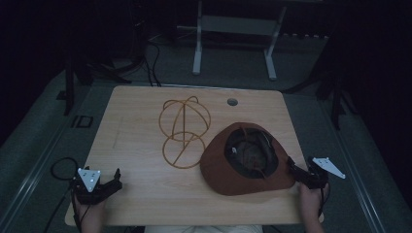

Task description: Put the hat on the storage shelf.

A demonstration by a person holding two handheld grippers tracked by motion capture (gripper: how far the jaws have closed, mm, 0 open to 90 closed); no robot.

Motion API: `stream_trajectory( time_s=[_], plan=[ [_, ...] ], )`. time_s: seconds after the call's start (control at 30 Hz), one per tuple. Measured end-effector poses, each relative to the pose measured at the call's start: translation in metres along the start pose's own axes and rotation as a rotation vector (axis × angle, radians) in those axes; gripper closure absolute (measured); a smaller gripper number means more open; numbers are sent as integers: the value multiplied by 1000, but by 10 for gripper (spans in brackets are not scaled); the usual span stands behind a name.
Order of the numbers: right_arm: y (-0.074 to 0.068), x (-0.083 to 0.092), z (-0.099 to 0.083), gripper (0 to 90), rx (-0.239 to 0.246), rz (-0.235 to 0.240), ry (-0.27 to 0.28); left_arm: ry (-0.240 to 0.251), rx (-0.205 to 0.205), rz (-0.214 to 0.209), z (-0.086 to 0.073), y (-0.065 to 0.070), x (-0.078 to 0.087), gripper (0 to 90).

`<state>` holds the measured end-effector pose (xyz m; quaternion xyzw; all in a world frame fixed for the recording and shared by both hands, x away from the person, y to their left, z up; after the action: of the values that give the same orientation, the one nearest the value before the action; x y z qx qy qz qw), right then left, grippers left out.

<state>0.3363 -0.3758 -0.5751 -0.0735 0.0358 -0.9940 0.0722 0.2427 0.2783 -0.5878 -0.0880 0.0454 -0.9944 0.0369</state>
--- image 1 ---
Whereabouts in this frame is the person's left hand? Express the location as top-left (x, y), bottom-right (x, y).
top-left (73, 190), bottom-right (109, 224)

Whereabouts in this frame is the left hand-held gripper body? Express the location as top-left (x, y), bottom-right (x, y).
top-left (71, 166), bottom-right (115, 206)

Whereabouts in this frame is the black floor cable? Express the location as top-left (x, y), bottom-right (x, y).
top-left (145, 41), bottom-right (162, 87)

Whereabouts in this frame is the black metal stand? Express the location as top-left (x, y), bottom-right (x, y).
top-left (285, 69), bottom-right (358, 131)
top-left (55, 52), bottom-right (146, 117)

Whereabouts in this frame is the black floor bracket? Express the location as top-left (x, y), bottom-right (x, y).
top-left (70, 115), bottom-right (94, 129)

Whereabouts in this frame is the gold wire hat stand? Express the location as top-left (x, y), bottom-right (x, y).
top-left (157, 95), bottom-right (212, 170)

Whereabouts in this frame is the brown felt hat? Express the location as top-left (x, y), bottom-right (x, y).
top-left (199, 121), bottom-right (298, 197)

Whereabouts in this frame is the white metal desk frame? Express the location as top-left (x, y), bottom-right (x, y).
top-left (176, 0), bottom-right (288, 82)

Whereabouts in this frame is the left hand-held gripper cable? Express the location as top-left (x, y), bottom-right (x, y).
top-left (43, 156), bottom-right (82, 233)

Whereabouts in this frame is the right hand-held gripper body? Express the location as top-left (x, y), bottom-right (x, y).
top-left (303, 156), bottom-right (347, 190)

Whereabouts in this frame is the right hand-held gripper cable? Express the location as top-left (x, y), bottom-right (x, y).
top-left (318, 183), bottom-right (331, 218)

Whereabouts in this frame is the person's right hand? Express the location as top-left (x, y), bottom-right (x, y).
top-left (297, 182), bottom-right (330, 218)

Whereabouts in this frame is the hand-held gripper cable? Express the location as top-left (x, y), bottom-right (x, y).
top-left (318, 183), bottom-right (331, 218)
top-left (43, 156), bottom-right (82, 233)

